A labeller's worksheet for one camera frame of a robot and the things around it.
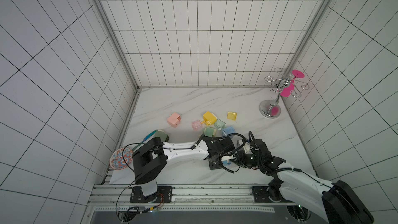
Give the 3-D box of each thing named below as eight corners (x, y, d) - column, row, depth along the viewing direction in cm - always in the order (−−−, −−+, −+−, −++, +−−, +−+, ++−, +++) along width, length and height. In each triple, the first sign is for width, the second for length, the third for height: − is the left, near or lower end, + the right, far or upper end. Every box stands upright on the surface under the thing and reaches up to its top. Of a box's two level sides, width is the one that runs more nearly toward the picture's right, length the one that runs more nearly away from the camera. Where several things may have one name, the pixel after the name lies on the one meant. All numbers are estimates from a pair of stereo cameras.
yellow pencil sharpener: (200, 123, 101) (200, 119, 98) (206, 114, 105) (206, 110, 102) (210, 128, 98) (211, 125, 95) (217, 119, 103) (217, 116, 100)
